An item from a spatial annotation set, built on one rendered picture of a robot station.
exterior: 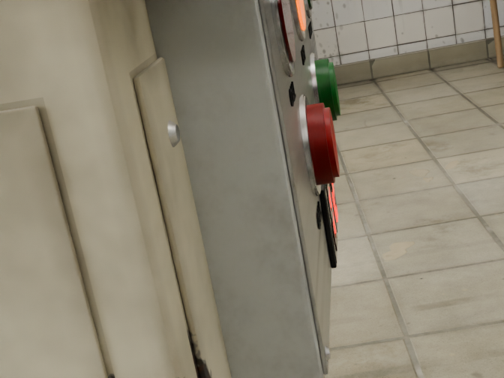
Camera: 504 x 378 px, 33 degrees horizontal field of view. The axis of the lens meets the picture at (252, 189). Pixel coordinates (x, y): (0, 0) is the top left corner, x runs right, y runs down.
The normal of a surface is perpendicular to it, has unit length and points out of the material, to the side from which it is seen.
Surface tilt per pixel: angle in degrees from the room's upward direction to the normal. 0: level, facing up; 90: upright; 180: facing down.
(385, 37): 90
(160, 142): 90
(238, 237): 90
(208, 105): 90
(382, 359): 0
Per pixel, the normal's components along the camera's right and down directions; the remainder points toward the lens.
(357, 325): -0.18, -0.94
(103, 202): -0.11, 0.31
